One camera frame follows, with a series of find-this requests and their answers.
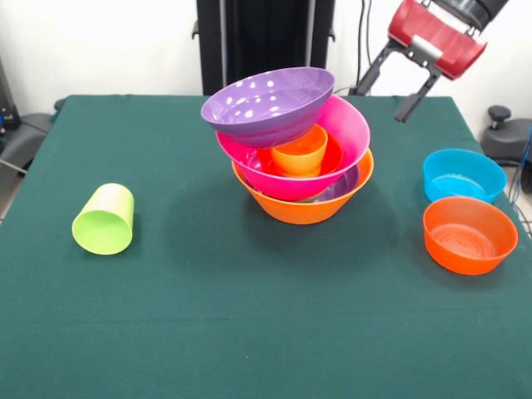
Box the small red bowl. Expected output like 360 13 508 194
256 136 346 178
422 196 519 276

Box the green cup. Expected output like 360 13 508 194
71 183 135 256

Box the grey floor stand base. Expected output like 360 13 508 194
481 106 532 167
0 111 52 175

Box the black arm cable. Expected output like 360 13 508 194
364 0 376 67
355 0 367 84

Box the orange cup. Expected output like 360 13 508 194
270 123 329 177

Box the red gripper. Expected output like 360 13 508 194
353 0 488 124

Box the black equipment case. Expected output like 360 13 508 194
0 57 22 131

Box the dark green tablecloth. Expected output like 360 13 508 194
0 95 532 399

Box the blue cable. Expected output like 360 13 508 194
509 124 532 234

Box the small blue bowl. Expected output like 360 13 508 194
422 148 508 204

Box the large orange bowl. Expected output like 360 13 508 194
230 148 375 226

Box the large pink bowl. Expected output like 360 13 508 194
215 95 372 201

